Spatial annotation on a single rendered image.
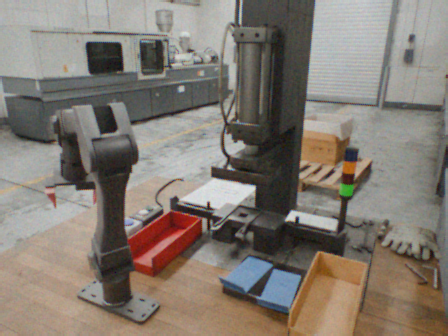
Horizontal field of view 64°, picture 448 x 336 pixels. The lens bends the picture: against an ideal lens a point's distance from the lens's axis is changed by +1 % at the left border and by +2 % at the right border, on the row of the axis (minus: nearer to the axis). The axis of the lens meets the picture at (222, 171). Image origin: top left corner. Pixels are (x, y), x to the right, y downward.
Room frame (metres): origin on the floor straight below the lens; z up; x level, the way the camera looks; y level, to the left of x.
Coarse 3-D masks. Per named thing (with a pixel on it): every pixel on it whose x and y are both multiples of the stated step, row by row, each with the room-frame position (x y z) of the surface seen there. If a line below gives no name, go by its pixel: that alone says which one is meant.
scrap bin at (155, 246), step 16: (160, 224) 0.99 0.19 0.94; (176, 224) 1.03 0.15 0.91; (192, 224) 1.01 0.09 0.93; (128, 240) 0.86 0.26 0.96; (144, 240) 0.92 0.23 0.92; (160, 240) 0.95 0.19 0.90; (176, 240) 0.87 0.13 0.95; (192, 240) 0.94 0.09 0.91; (144, 256) 0.86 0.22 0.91; (160, 256) 0.80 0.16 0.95; (176, 256) 0.86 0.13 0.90; (144, 272) 0.79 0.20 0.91
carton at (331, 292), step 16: (320, 256) 0.79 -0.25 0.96; (336, 256) 0.77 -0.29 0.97; (320, 272) 0.79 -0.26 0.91; (336, 272) 0.77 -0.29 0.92; (352, 272) 0.76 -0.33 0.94; (304, 288) 0.67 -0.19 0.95; (320, 288) 0.73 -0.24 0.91; (336, 288) 0.73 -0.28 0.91; (352, 288) 0.73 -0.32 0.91; (304, 304) 0.67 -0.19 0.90; (320, 304) 0.68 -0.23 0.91; (336, 304) 0.68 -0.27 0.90; (352, 304) 0.68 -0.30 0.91; (288, 320) 0.58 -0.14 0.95; (304, 320) 0.62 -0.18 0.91; (320, 320) 0.62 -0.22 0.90; (336, 320) 0.63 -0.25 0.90; (352, 320) 0.55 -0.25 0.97
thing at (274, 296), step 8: (280, 272) 0.77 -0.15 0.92; (272, 280) 0.74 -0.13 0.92; (288, 280) 0.74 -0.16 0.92; (296, 280) 0.74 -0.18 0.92; (272, 288) 0.70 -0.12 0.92; (280, 288) 0.71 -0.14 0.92; (288, 288) 0.71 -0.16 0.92; (296, 288) 0.71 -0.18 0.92; (264, 296) 0.68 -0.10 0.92; (272, 296) 0.68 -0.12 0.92; (280, 296) 0.68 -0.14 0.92; (288, 296) 0.68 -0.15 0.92; (264, 304) 0.65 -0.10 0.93; (272, 304) 0.63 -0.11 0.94; (280, 304) 0.62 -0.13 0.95; (288, 304) 0.65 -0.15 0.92
